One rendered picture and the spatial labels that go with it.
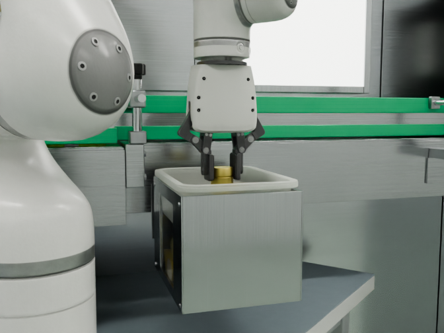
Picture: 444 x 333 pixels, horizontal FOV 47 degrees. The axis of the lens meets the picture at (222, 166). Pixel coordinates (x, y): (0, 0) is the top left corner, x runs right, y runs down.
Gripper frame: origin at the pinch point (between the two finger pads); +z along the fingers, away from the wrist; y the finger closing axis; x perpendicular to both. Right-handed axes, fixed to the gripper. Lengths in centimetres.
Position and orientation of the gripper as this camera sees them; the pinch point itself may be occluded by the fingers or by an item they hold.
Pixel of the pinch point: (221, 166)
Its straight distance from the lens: 77.3
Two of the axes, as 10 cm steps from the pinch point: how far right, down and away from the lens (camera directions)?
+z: 0.0, 9.9, 1.0
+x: 3.0, 1.0, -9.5
